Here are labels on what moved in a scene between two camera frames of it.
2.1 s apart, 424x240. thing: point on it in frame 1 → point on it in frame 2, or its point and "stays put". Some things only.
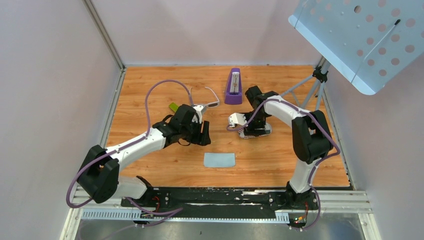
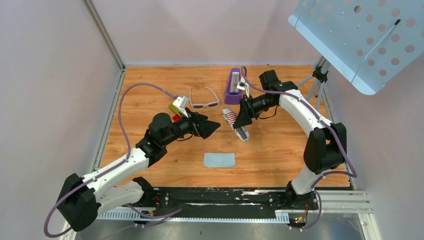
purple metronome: [234, 95] stays put
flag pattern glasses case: [268, 131] → [242, 132]
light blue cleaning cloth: [219, 159] stays put
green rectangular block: [173, 106] stays put
